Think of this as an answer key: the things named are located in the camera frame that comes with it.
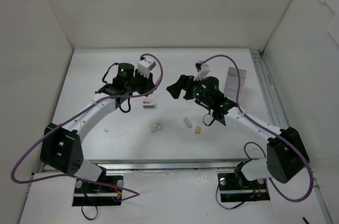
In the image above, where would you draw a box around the black cable left base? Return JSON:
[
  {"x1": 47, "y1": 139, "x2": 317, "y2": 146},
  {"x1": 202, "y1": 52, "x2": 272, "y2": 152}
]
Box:
[{"x1": 81, "y1": 194, "x2": 99, "y2": 220}]

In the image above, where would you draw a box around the small tan eraser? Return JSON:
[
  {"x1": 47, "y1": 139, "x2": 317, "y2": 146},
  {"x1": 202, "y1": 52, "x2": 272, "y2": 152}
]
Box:
[{"x1": 194, "y1": 126, "x2": 201, "y2": 134}]

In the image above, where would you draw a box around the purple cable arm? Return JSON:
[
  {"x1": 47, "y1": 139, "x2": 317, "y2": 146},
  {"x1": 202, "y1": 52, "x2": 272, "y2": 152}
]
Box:
[
  {"x1": 201, "y1": 54, "x2": 314, "y2": 202},
  {"x1": 10, "y1": 53, "x2": 164, "y2": 203}
]

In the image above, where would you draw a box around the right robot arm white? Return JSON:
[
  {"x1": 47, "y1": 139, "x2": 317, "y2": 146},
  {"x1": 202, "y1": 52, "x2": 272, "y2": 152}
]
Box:
[{"x1": 167, "y1": 75, "x2": 309, "y2": 188}]

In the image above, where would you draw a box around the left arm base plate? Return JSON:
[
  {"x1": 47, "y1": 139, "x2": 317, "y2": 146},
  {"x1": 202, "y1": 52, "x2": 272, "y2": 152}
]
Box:
[{"x1": 72, "y1": 179, "x2": 122, "y2": 207}]

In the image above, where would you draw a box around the eraser with pink sleeve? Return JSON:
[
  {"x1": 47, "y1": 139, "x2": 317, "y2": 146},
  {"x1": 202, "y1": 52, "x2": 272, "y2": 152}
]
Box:
[{"x1": 142, "y1": 99, "x2": 156, "y2": 109}]

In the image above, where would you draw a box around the aluminium rail frame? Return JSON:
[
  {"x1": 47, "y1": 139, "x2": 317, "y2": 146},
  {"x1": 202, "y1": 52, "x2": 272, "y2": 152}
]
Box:
[{"x1": 39, "y1": 49, "x2": 334, "y2": 224}]

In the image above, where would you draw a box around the black cable base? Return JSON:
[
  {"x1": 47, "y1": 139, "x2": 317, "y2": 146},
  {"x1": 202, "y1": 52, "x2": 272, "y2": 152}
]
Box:
[
  {"x1": 214, "y1": 181, "x2": 255, "y2": 207},
  {"x1": 81, "y1": 194, "x2": 99, "y2": 220}
]

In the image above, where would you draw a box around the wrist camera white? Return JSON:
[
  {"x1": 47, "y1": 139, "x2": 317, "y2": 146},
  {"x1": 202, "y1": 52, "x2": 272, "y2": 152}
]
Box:
[
  {"x1": 137, "y1": 58, "x2": 156, "y2": 78},
  {"x1": 193, "y1": 61, "x2": 210, "y2": 81}
]

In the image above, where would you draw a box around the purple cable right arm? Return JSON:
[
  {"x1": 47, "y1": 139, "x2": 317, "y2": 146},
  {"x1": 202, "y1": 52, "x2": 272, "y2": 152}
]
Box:
[{"x1": 201, "y1": 54, "x2": 314, "y2": 202}]

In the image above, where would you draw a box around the clear divided organizer container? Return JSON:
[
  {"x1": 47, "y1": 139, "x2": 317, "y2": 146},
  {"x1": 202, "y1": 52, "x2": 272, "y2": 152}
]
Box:
[{"x1": 223, "y1": 67, "x2": 247, "y2": 101}]

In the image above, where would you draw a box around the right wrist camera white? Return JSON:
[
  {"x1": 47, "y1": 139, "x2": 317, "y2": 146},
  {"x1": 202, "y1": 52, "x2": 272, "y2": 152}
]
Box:
[{"x1": 193, "y1": 61, "x2": 210, "y2": 81}]

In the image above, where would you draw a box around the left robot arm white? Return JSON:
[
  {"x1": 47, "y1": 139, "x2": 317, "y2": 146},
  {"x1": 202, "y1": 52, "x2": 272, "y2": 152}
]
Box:
[{"x1": 40, "y1": 58, "x2": 156, "y2": 192}]

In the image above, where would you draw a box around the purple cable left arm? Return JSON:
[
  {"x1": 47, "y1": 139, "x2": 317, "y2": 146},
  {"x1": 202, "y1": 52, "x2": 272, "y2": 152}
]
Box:
[{"x1": 10, "y1": 53, "x2": 164, "y2": 203}]

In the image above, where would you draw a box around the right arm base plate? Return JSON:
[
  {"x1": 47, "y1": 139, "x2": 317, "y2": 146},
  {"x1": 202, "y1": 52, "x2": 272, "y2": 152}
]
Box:
[{"x1": 217, "y1": 173, "x2": 270, "y2": 203}]

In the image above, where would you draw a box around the white eraser red logo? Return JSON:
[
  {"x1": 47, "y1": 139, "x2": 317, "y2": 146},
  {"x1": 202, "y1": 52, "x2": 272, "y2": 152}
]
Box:
[{"x1": 149, "y1": 122, "x2": 163, "y2": 133}]

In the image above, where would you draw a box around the white worn eraser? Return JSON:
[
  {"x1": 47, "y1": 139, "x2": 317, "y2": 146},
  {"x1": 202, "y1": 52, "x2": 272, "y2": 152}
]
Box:
[{"x1": 183, "y1": 117, "x2": 192, "y2": 128}]

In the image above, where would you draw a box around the black cable right base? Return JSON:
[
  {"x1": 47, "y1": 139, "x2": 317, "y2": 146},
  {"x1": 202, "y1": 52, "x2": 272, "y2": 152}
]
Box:
[{"x1": 214, "y1": 181, "x2": 255, "y2": 207}]

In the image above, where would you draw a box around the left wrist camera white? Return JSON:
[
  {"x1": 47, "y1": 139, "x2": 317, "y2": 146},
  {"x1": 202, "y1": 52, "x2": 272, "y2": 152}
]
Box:
[{"x1": 137, "y1": 58, "x2": 156, "y2": 78}]

